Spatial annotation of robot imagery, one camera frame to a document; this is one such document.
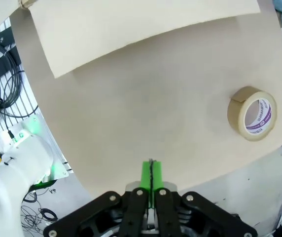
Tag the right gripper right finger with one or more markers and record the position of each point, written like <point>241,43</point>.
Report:
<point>175,212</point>

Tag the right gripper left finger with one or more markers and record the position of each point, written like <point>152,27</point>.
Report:
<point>131,209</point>

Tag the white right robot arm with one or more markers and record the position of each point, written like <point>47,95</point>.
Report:
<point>15,172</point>

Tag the brown cardboard box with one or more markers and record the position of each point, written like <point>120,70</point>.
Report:
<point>131,27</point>

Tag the brown packing tape roll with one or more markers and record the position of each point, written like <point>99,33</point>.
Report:
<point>236,116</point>

